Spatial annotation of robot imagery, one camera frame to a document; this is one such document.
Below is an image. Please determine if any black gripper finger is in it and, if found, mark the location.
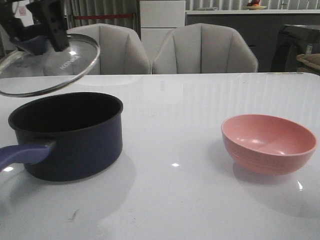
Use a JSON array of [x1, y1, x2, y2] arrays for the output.
[[26, 0, 69, 52], [0, 0, 25, 42]]

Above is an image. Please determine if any glass lid with blue knob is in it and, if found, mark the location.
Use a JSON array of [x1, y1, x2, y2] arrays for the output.
[[0, 24, 100, 98]]

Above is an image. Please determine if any pink plastic bowl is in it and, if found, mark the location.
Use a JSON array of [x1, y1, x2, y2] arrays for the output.
[[221, 114, 318, 176]]

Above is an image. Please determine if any left grey upholstered chair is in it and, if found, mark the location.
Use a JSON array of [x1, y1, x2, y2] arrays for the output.
[[67, 23, 152, 75]]

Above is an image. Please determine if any grey upholstered chair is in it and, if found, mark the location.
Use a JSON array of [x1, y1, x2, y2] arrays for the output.
[[152, 23, 259, 75], [67, 23, 152, 75]]

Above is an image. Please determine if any white cabinet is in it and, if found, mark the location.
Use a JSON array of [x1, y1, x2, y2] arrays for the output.
[[139, 0, 186, 62]]

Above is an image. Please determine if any dark blue saucepan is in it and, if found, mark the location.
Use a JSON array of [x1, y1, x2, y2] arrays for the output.
[[0, 92, 123, 182]]

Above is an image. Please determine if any right grey upholstered chair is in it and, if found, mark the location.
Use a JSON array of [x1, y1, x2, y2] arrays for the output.
[[152, 23, 259, 75]]

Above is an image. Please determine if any fruit plate on counter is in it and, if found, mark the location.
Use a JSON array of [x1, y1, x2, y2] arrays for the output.
[[244, 0, 267, 10]]

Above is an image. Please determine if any grey counter with white top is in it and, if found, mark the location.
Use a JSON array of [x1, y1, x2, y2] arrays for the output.
[[185, 10, 320, 72]]

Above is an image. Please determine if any dark appliance at right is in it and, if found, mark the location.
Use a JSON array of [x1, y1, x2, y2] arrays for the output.
[[270, 24, 320, 72]]

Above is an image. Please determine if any beige cushion at right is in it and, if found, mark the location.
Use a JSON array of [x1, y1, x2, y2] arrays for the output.
[[296, 53, 320, 76]]

